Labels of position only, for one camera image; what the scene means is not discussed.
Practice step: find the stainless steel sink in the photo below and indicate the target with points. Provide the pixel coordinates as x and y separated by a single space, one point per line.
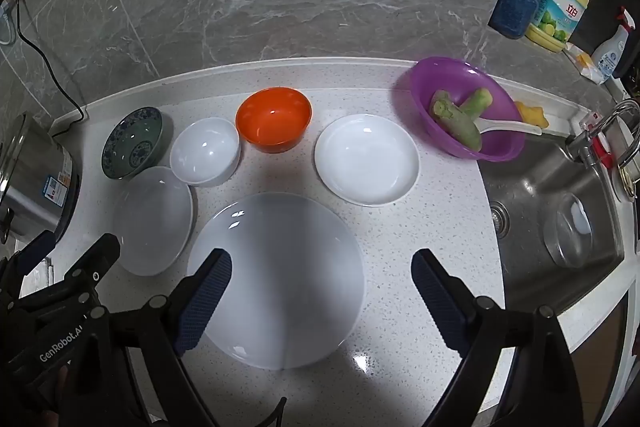
525 207

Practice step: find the white orange packet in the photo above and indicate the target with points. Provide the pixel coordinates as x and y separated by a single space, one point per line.
582 63

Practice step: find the yellow plastic object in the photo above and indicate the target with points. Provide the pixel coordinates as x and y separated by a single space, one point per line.
532 114

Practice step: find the chrome faucet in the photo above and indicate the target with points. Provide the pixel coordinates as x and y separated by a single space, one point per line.
585 142

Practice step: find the large white plate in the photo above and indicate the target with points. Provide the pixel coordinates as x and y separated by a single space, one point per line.
300 267

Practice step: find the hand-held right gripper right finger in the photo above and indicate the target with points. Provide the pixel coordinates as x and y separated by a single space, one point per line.
440 302

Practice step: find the yellow dish soap bottle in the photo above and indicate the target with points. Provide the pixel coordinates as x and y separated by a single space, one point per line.
560 14

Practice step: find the clear glass bowl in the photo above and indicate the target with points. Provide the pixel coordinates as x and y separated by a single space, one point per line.
570 232

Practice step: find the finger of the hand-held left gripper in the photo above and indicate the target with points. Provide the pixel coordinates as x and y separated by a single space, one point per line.
95 257
32 252

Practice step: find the white bowl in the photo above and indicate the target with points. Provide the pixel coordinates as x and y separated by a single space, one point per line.
205 150

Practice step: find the small deep white plate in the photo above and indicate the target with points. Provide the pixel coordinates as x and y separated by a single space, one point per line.
367 159

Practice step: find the blue utensil holder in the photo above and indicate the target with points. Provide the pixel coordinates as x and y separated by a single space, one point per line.
510 12

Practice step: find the stainless steel rice cooker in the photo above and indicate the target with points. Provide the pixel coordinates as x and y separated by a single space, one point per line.
35 187

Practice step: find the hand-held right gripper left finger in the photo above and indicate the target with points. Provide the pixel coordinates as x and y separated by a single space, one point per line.
205 302

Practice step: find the white spray bottle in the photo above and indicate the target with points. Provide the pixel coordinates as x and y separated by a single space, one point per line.
610 54

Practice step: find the green patterned bowl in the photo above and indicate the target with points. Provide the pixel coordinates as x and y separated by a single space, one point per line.
131 139

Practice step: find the white spoon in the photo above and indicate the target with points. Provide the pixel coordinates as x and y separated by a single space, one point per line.
505 125

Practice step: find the purple plastic bowl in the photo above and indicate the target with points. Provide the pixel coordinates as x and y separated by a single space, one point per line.
450 74

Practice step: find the long green vegetable piece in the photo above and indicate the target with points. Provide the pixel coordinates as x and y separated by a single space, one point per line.
455 122

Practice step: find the short green vegetable piece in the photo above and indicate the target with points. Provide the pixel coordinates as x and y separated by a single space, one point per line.
477 101

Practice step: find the orange bowl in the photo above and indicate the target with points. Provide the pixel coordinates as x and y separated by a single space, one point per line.
272 117

